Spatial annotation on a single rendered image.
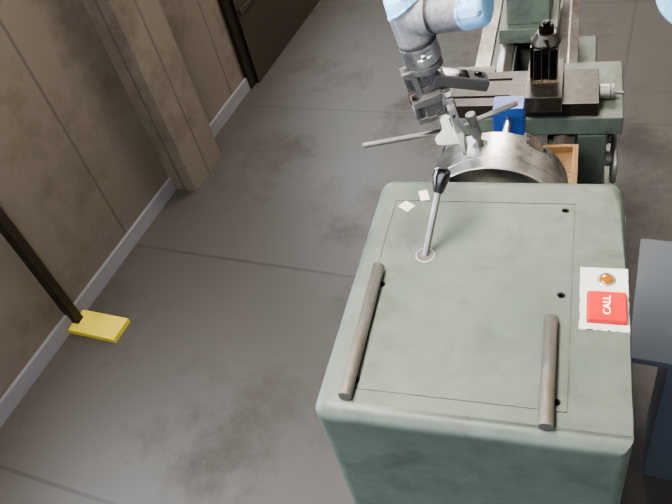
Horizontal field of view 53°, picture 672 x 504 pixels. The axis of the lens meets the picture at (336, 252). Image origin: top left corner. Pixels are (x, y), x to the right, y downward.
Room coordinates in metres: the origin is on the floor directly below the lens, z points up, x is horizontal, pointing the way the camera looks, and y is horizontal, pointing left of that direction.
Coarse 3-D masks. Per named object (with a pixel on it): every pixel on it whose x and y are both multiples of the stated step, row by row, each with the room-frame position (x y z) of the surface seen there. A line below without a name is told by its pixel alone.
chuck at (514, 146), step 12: (492, 132) 1.19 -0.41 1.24; (504, 132) 1.18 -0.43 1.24; (456, 144) 1.22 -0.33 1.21; (468, 144) 1.18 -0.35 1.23; (492, 144) 1.15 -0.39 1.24; (504, 144) 1.14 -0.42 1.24; (516, 144) 1.13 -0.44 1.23; (528, 144) 1.13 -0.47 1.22; (444, 156) 1.22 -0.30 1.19; (456, 156) 1.17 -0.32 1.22; (468, 156) 1.14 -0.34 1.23; (480, 156) 1.12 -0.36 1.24; (492, 156) 1.11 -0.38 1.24; (504, 156) 1.10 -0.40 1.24; (516, 156) 1.10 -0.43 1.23; (528, 156) 1.10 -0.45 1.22; (540, 156) 1.10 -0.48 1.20; (552, 156) 1.12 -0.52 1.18; (540, 168) 1.07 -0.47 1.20; (552, 168) 1.08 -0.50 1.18; (564, 168) 1.12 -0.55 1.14; (432, 180) 1.19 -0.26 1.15; (564, 180) 1.09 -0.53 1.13
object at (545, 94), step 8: (560, 64) 1.68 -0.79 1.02; (528, 72) 1.69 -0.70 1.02; (560, 72) 1.64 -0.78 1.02; (528, 80) 1.65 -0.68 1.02; (560, 80) 1.60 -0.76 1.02; (528, 88) 1.61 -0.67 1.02; (536, 88) 1.60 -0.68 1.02; (544, 88) 1.59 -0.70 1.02; (552, 88) 1.58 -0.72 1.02; (560, 88) 1.57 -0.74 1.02; (528, 96) 1.57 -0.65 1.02; (536, 96) 1.56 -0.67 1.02; (544, 96) 1.55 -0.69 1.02; (552, 96) 1.54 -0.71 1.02; (560, 96) 1.53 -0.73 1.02; (528, 104) 1.56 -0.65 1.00; (536, 104) 1.55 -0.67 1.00; (544, 104) 1.54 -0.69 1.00; (552, 104) 1.53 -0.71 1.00; (560, 104) 1.53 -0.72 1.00
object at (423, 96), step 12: (408, 72) 1.18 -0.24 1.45; (420, 72) 1.15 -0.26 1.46; (432, 72) 1.15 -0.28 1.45; (408, 84) 1.18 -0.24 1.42; (420, 84) 1.17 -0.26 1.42; (432, 84) 1.16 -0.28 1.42; (408, 96) 1.18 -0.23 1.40; (420, 96) 1.16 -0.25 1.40; (432, 96) 1.15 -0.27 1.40; (444, 96) 1.15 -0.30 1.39; (420, 108) 1.15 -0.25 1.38; (432, 108) 1.15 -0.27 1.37; (444, 108) 1.15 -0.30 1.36; (420, 120) 1.15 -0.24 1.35; (432, 120) 1.14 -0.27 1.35
